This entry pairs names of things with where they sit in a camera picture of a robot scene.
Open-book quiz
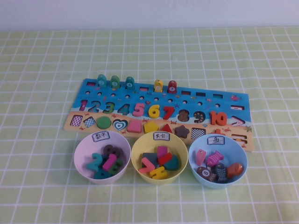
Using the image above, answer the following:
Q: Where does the pink greater-than sign piece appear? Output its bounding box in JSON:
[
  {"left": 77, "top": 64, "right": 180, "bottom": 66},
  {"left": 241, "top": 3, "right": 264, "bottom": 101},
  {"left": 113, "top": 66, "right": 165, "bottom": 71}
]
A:
[{"left": 139, "top": 157, "right": 155, "bottom": 175}]

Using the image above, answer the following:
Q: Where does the yellow number six piece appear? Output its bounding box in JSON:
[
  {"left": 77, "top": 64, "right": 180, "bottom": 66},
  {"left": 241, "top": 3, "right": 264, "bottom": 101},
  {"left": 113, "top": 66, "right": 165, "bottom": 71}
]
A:
[{"left": 148, "top": 104, "right": 161, "bottom": 119}]

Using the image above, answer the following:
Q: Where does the pink number five piece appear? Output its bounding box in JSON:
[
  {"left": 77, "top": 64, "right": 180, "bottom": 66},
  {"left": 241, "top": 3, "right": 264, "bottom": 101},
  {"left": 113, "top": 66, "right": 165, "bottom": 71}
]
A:
[{"left": 132, "top": 102, "right": 147, "bottom": 118}]

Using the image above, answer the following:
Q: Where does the yellow pentagon piece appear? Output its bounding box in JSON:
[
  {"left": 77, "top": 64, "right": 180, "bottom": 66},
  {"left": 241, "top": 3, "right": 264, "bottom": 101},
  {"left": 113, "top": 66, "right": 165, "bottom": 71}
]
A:
[{"left": 143, "top": 121, "right": 159, "bottom": 134}]

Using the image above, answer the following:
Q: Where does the pink square piece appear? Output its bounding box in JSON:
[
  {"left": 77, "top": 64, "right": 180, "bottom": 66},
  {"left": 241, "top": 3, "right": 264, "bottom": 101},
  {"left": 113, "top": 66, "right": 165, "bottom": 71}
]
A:
[{"left": 127, "top": 120, "right": 142, "bottom": 133}]

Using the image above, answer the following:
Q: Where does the red triangle piece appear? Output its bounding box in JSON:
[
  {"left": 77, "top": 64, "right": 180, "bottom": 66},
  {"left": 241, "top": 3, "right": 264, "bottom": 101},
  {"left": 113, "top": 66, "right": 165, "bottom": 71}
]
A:
[{"left": 160, "top": 123, "right": 175, "bottom": 135}]

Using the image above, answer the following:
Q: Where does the white label on yellow bowl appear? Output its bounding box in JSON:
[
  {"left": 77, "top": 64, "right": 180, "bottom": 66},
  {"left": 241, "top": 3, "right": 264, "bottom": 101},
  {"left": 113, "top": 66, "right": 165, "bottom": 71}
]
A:
[{"left": 153, "top": 132, "right": 171, "bottom": 141}]

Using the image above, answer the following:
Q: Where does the yellow upright fish piece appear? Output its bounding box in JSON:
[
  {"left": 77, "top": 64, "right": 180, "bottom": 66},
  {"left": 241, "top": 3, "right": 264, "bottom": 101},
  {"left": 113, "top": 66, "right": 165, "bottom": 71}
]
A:
[{"left": 154, "top": 79, "right": 164, "bottom": 93}]

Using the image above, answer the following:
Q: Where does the red fish piece number seven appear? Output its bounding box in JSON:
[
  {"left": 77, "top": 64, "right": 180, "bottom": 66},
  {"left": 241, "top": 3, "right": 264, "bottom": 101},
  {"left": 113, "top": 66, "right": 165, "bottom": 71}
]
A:
[{"left": 168, "top": 80, "right": 178, "bottom": 94}]

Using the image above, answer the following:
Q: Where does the teal fish piece number four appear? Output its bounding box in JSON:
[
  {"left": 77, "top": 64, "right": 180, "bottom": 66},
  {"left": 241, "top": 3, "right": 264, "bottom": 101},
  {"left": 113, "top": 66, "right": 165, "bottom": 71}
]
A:
[{"left": 125, "top": 76, "right": 135, "bottom": 91}]

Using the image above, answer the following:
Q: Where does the yellow plastic bowl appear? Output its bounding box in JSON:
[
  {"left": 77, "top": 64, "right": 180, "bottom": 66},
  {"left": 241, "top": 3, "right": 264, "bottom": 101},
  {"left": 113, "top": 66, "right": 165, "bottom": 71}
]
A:
[{"left": 130, "top": 132, "right": 189, "bottom": 186}]

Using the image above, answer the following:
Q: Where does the brown star piece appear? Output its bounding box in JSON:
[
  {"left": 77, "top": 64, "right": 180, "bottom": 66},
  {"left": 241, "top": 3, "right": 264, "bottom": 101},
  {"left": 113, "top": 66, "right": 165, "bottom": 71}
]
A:
[{"left": 175, "top": 125, "right": 190, "bottom": 139}]

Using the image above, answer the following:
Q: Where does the grey-blue square piece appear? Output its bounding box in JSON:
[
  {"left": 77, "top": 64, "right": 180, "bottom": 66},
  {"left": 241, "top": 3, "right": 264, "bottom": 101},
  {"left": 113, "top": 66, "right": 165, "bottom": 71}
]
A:
[{"left": 142, "top": 153, "right": 159, "bottom": 164}]

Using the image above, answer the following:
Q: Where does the green upright fish piece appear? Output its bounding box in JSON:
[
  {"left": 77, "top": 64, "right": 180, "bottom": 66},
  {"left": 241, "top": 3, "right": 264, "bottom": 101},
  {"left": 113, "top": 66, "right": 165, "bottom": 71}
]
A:
[{"left": 110, "top": 75, "right": 121, "bottom": 89}]

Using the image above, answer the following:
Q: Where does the green circle piece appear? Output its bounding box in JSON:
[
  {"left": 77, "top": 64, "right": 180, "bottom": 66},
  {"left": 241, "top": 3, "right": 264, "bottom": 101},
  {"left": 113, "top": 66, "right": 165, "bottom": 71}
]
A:
[{"left": 97, "top": 116, "right": 111, "bottom": 129}]

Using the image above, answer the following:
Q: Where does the red slanted block piece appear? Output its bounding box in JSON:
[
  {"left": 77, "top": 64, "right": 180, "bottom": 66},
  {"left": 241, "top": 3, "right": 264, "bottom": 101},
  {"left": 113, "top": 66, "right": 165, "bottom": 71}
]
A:
[{"left": 158, "top": 153, "right": 173, "bottom": 165}]

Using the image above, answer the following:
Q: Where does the white label on pink bowl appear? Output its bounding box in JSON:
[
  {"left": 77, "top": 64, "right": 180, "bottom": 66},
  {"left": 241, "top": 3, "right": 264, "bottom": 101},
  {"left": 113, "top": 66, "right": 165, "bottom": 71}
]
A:
[{"left": 92, "top": 132, "right": 110, "bottom": 142}]

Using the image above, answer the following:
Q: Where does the teal heart piece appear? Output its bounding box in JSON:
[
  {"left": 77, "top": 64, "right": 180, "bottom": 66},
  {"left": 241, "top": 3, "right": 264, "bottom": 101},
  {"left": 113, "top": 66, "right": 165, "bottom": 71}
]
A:
[{"left": 163, "top": 155, "right": 180, "bottom": 171}]

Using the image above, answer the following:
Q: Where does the yellow equals sign piece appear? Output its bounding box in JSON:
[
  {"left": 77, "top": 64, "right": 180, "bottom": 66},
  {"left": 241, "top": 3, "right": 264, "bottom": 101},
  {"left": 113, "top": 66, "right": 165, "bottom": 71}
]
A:
[{"left": 149, "top": 167, "right": 168, "bottom": 180}]

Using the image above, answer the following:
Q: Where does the orange number ten piece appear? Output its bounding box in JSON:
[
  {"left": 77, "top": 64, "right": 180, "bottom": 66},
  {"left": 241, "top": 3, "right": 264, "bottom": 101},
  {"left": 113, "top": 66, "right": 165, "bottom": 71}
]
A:
[{"left": 209, "top": 111, "right": 228, "bottom": 126}]

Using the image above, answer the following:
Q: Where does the magenta number one piece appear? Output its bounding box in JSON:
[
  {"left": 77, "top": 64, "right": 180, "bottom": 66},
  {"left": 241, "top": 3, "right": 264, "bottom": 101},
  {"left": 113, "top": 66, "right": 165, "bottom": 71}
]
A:
[{"left": 102, "top": 154, "right": 117, "bottom": 171}]

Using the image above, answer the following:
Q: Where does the colourful wooden puzzle board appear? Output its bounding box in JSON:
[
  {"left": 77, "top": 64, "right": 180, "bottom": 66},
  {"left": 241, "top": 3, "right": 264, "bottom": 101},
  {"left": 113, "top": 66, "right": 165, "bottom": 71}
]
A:
[{"left": 63, "top": 78, "right": 253, "bottom": 154}]

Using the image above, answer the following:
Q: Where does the pink fish piece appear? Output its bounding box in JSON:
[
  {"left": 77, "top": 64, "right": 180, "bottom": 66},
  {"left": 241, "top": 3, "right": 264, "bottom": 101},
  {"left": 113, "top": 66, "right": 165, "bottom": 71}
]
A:
[{"left": 195, "top": 149, "right": 206, "bottom": 165}]

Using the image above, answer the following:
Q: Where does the white label on blue bowl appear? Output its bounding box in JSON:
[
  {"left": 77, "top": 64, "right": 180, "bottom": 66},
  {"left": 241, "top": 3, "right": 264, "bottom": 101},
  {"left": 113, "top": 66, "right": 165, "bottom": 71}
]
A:
[{"left": 207, "top": 136, "right": 225, "bottom": 147}]

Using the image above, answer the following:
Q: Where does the pink plastic bowl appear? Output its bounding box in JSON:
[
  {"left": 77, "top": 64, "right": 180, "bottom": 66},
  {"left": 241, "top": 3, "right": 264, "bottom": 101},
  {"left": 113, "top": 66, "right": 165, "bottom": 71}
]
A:
[{"left": 73, "top": 131, "right": 131, "bottom": 185}]

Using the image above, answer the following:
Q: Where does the magenta fish piece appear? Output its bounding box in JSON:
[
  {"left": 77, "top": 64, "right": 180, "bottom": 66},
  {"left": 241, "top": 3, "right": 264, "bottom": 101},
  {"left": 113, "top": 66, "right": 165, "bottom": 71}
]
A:
[{"left": 206, "top": 150, "right": 224, "bottom": 167}]

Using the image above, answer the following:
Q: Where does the teal number two piece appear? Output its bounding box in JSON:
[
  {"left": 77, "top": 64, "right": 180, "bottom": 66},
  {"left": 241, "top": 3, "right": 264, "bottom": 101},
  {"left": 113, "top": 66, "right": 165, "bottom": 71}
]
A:
[{"left": 85, "top": 153, "right": 105, "bottom": 172}]

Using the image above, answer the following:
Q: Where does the brown fish piece number eight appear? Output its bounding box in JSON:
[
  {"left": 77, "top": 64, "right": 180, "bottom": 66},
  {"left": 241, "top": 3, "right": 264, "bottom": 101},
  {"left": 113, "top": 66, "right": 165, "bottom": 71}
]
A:
[{"left": 196, "top": 166, "right": 217, "bottom": 183}]

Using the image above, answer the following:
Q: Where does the navy fish piece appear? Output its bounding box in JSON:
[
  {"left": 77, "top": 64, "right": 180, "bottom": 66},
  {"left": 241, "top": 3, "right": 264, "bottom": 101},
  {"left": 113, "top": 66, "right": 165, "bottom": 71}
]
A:
[{"left": 214, "top": 162, "right": 228, "bottom": 184}]

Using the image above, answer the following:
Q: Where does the blue plastic bowl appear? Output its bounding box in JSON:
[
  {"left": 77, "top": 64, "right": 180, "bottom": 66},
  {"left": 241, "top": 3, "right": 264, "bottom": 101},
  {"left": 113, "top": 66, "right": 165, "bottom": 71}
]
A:
[{"left": 188, "top": 134, "right": 248, "bottom": 189}]

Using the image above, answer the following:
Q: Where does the orange fish piece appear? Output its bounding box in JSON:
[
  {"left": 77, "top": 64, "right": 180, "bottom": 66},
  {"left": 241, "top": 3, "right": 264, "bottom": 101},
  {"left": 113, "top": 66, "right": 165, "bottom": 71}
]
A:
[{"left": 226, "top": 162, "right": 243, "bottom": 179}]

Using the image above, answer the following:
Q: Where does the green checked tablecloth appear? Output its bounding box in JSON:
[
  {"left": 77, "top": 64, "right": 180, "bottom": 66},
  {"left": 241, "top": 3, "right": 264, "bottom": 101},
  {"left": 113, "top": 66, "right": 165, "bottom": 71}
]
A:
[{"left": 0, "top": 27, "right": 299, "bottom": 224}]

